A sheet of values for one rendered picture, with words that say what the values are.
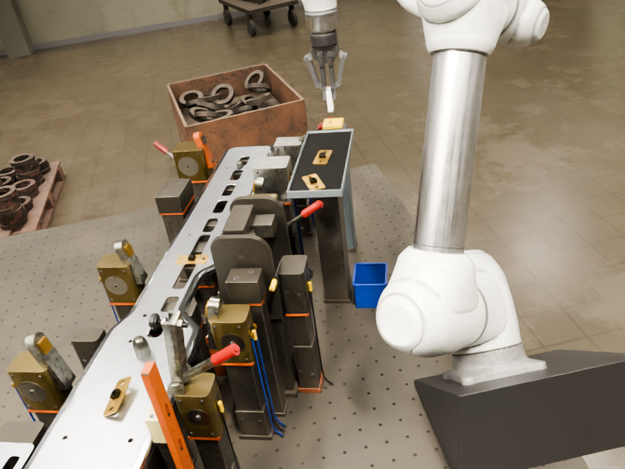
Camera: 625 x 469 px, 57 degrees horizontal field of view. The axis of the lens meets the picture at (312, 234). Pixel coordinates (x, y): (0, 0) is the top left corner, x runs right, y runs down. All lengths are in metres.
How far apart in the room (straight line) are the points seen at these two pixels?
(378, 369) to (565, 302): 1.52
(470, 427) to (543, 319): 1.64
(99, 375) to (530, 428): 0.88
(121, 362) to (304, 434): 0.46
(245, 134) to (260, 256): 2.30
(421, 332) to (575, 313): 1.85
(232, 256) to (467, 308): 0.50
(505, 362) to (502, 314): 0.10
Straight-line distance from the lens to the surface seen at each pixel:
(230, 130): 3.47
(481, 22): 1.14
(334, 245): 1.65
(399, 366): 1.58
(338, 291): 1.75
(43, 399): 1.37
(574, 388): 1.26
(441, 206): 1.12
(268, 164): 1.70
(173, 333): 1.02
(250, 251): 1.24
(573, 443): 1.40
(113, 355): 1.34
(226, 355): 1.03
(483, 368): 1.30
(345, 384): 1.54
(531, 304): 2.89
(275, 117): 3.51
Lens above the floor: 1.83
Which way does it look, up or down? 33 degrees down
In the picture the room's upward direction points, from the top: 8 degrees counter-clockwise
